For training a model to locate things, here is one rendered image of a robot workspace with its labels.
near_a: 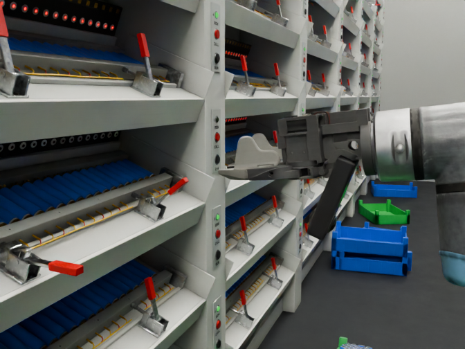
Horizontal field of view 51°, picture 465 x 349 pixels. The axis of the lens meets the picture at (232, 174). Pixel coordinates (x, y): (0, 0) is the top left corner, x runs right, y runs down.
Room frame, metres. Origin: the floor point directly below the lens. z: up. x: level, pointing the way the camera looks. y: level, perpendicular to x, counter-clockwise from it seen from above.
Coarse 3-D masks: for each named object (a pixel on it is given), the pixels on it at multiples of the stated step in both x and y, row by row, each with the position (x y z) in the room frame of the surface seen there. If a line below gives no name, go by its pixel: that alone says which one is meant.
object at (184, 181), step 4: (180, 180) 0.71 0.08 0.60; (184, 180) 0.71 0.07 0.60; (188, 180) 0.72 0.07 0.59; (176, 184) 0.72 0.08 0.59; (180, 184) 0.71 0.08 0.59; (184, 184) 0.72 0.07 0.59; (172, 188) 0.72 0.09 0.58; (176, 188) 0.72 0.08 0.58; (168, 192) 0.72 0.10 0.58; (172, 192) 0.72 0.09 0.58; (164, 196) 0.72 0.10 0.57; (168, 196) 0.73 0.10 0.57; (152, 200) 0.73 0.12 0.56; (160, 200) 0.73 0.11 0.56; (156, 204) 0.73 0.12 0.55
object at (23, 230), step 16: (160, 176) 0.86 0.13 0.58; (112, 192) 0.72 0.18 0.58; (128, 192) 0.74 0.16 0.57; (144, 192) 0.79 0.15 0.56; (64, 208) 0.61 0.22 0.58; (80, 208) 0.63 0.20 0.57; (96, 208) 0.66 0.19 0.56; (112, 208) 0.71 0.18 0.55; (128, 208) 0.72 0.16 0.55; (16, 224) 0.54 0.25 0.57; (32, 224) 0.55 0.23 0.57; (48, 224) 0.57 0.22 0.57; (64, 224) 0.61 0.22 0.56; (0, 240) 0.50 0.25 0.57; (16, 240) 0.53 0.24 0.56; (32, 240) 0.55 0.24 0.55
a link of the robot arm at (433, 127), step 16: (416, 112) 0.58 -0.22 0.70; (432, 112) 0.57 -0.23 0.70; (448, 112) 0.56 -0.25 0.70; (464, 112) 0.55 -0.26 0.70; (416, 128) 0.56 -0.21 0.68; (432, 128) 0.55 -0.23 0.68; (448, 128) 0.55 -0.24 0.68; (464, 128) 0.54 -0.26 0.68; (416, 144) 0.56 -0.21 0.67; (432, 144) 0.55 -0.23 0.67; (448, 144) 0.54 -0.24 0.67; (464, 144) 0.54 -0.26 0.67; (416, 160) 0.56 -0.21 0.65; (432, 160) 0.55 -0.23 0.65; (448, 160) 0.55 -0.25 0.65; (464, 160) 0.53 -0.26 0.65; (416, 176) 0.57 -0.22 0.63; (432, 176) 0.57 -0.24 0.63; (448, 176) 0.55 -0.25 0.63; (464, 176) 0.53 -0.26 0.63
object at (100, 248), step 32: (0, 160) 0.65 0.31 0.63; (32, 160) 0.71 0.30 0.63; (160, 160) 0.91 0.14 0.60; (160, 192) 0.85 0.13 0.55; (192, 192) 0.89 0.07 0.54; (96, 224) 0.65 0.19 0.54; (128, 224) 0.69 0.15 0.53; (160, 224) 0.72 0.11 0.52; (192, 224) 0.86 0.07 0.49; (64, 256) 0.55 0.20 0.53; (96, 256) 0.58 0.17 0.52; (128, 256) 0.66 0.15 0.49; (0, 288) 0.46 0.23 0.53; (32, 288) 0.48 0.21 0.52; (64, 288) 0.54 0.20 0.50; (0, 320) 0.45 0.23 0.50
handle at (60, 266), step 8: (24, 256) 0.48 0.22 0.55; (32, 264) 0.48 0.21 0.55; (40, 264) 0.47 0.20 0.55; (48, 264) 0.47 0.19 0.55; (56, 264) 0.47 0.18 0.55; (64, 264) 0.47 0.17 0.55; (72, 264) 0.47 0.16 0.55; (64, 272) 0.46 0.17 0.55; (72, 272) 0.46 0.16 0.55; (80, 272) 0.46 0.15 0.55
